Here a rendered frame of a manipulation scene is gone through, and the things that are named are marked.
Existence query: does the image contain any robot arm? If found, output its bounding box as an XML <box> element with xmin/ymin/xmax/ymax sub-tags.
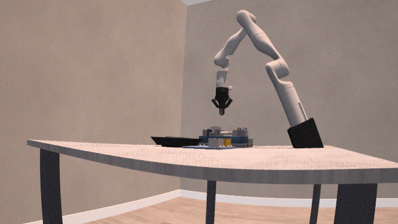
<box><xmin>214</xmin><ymin>10</ymin><xmax>307</xmax><ymax>127</ymax></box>

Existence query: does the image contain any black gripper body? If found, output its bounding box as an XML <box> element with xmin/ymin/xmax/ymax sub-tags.
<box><xmin>215</xmin><ymin>87</ymin><xmax>229</xmax><ymax>103</ymax></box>

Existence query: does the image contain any orange rectangular block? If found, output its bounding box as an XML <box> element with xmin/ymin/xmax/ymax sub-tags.
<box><xmin>224</xmin><ymin>139</ymin><xmax>231</xmax><ymax>147</ymax></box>

